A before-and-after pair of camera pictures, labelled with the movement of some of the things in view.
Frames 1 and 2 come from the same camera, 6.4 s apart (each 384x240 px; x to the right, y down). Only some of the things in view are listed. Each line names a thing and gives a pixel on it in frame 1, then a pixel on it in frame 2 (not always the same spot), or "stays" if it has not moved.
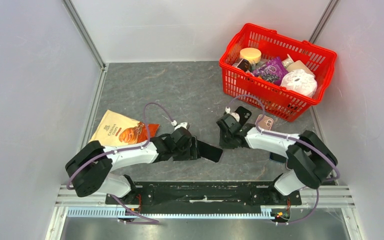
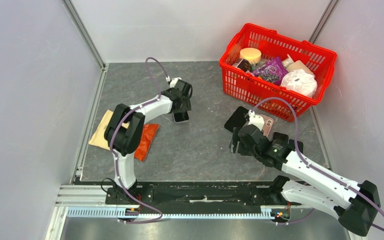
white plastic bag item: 300,81 stays
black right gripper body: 225,141 to 243,150
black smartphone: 209,151 to 181,117
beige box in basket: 298,65 stays
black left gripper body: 186,153 to 186,105
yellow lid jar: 253,54 stays
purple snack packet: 273,70 stays
